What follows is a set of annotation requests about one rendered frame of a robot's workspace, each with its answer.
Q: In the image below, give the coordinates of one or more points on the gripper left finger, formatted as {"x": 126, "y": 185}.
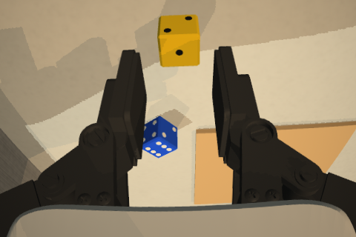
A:
{"x": 87, "y": 174}

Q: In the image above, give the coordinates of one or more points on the orange mat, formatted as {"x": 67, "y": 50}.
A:
{"x": 321, "y": 143}

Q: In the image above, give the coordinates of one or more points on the yellow die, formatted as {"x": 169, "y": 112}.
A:
{"x": 179, "y": 41}

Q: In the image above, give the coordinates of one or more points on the blue die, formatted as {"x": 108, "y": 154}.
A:
{"x": 160, "y": 137}

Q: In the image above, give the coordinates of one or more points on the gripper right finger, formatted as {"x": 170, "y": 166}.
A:
{"x": 264, "y": 167}

